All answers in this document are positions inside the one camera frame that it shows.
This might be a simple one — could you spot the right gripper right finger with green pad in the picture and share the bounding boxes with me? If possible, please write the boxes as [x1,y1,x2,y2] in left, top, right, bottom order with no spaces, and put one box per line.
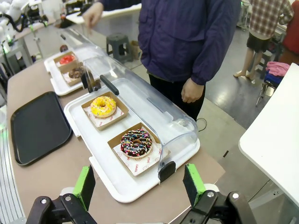
[180,163,258,224]

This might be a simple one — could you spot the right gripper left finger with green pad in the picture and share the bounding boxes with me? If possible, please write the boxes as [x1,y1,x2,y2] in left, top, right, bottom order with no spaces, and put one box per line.
[25,164,97,224]

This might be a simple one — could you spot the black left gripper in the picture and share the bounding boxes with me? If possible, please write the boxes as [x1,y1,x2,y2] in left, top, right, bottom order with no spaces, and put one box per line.
[27,6,49,26]

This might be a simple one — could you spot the person's left forearm navy sleeve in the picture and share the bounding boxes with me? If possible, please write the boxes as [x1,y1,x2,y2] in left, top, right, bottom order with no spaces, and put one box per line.
[190,22,242,86]

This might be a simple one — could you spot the person's right forearm navy sleeve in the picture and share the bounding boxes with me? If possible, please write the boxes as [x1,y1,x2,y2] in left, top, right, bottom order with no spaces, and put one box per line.
[98,0,142,11]

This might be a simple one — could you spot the white display tray base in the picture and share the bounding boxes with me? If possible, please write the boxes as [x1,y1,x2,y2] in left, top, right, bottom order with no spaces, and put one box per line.
[43,51,94,97]
[64,77,201,203]

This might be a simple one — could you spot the red glazed donut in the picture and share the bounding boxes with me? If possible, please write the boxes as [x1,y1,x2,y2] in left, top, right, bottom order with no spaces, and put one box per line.
[59,55,76,65]

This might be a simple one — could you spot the brown cardboard donut box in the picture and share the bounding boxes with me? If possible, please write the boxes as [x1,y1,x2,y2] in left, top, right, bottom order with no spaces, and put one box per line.
[81,91,130,131]
[107,122,171,177]
[53,51,79,72]
[61,67,85,87]

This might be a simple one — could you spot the chocolate donut coloured sprinkles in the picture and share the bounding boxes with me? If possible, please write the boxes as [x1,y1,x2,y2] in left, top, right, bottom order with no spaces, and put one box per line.
[120,128,153,159]

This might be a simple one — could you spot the dark chocolate crumb donut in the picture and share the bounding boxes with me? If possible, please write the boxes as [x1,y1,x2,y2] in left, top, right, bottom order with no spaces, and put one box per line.
[68,67,85,79]

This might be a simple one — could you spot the black plastic serving tray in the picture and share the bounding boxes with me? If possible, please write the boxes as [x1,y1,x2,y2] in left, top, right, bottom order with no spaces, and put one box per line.
[10,91,72,167]

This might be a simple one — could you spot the yellow glazed sprinkle donut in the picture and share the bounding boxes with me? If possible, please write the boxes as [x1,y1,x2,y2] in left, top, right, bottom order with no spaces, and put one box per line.
[90,96,117,118]

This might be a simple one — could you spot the person's right hand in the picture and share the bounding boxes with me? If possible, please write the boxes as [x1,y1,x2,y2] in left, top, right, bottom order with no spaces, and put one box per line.
[82,2,104,35]

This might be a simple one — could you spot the person's left hand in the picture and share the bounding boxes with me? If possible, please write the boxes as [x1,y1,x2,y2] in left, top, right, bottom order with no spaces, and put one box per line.
[181,77,206,104]

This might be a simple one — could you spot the white printed paper liner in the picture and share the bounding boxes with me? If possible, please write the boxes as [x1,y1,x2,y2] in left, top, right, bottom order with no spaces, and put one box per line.
[113,139,171,177]
[83,105,125,127]

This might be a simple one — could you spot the grey plastic stool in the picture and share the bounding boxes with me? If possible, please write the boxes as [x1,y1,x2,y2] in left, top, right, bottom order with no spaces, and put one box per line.
[106,33,134,64]

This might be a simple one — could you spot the person's black trousers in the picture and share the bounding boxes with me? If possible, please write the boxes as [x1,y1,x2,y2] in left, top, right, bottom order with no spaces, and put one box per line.
[148,74,206,122]

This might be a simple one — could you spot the white side table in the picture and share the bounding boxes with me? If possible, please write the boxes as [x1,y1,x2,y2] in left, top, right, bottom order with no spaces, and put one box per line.
[238,62,299,209]

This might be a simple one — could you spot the blue cloth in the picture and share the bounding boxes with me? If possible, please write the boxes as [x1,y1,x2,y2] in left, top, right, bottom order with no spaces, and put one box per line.
[264,69,285,89]

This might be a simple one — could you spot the grey background stool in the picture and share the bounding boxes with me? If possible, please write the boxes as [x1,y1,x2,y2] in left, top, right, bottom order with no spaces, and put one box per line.
[256,51,273,80]

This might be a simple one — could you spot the person's torso navy jacket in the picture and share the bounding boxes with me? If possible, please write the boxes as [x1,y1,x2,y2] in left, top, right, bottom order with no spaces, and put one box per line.
[137,0,242,83]

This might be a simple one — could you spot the pink cloth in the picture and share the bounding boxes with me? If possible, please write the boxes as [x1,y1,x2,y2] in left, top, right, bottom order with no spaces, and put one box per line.
[266,61,291,77]

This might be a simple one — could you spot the bystander in red top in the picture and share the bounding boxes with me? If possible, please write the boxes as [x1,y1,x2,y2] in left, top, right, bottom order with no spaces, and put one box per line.
[278,13,299,66]

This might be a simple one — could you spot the bystander in plaid shirt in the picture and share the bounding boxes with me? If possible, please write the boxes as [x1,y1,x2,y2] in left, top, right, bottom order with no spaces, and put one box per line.
[233,0,295,81]

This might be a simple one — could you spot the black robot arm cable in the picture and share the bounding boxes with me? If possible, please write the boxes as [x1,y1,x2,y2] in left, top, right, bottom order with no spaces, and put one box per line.
[3,13,27,33]

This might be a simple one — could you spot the black floor cable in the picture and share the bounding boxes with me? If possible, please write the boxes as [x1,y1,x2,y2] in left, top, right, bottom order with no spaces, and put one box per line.
[195,117,208,132]

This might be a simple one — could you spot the aluminium rail frame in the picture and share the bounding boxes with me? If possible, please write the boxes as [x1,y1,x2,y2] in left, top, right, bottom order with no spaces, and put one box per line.
[0,125,27,224]

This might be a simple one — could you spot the clear display lid black handle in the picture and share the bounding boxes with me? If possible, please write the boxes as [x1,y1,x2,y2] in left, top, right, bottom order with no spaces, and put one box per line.
[81,54,199,184]

